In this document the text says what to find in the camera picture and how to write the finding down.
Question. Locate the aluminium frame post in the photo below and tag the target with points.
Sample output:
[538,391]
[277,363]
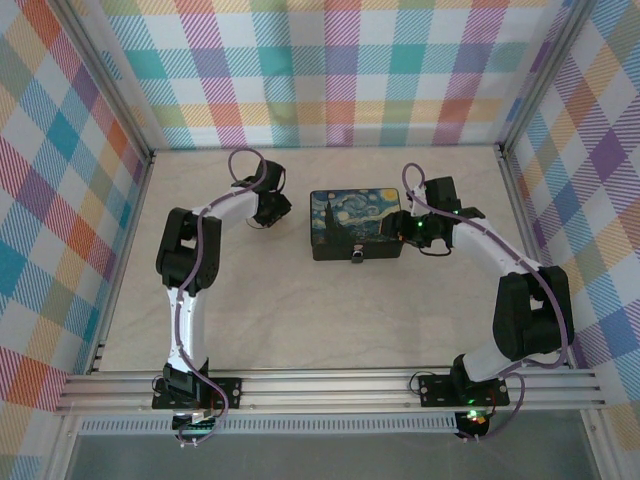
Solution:
[542,75]
[106,75]

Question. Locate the long aluminium mounting rail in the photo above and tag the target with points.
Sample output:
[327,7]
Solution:
[325,390]

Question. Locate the starry night painted box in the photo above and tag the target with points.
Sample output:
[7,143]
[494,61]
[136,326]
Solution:
[345,220]

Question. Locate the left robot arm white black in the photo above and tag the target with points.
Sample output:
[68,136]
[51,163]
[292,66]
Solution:
[187,320]

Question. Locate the black controller board with LED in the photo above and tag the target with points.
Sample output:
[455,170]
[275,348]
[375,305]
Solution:
[197,425]
[475,421]

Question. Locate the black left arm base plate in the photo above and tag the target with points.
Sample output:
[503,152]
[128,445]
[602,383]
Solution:
[230,392]

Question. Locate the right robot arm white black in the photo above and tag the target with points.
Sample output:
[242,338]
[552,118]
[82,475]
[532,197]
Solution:
[480,240]

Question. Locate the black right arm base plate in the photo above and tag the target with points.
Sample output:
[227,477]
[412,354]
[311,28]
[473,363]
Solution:
[435,390]

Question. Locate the aluminium side floor rail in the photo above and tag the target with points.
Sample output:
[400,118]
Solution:
[529,225]
[131,225]

